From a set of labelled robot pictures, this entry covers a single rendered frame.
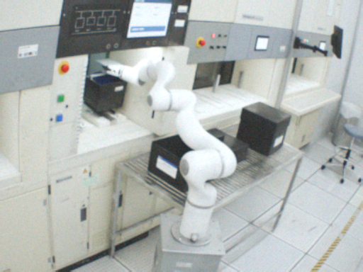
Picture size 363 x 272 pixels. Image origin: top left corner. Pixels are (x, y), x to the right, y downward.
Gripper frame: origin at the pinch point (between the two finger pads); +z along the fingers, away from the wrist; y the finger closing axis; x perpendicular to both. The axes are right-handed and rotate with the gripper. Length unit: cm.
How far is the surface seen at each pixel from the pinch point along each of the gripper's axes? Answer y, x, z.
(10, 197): -86, -48, -32
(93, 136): -20.1, -34.4, -19.3
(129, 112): 15.5, -30.2, -9.9
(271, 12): 127, 49, -33
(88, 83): -10.6, -11.5, 3.6
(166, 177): -5, -42, -63
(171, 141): 12, -31, -50
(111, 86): -2.1, -10.2, -9.1
